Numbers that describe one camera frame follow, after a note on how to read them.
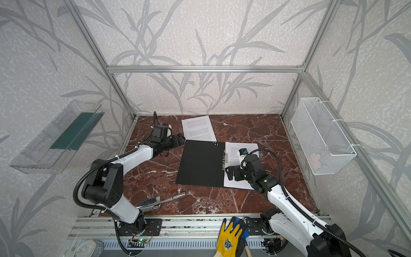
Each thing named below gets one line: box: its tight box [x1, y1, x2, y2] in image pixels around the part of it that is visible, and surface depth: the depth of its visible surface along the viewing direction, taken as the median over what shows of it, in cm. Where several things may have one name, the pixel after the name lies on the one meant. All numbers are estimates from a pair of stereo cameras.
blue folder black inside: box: [175, 139, 226, 188], surface depth 95 cm
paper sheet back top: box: [180, 115, 218, 142], surface depth 115 cm
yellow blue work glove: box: [214, 216, 250, 257], surface depth 71 cm
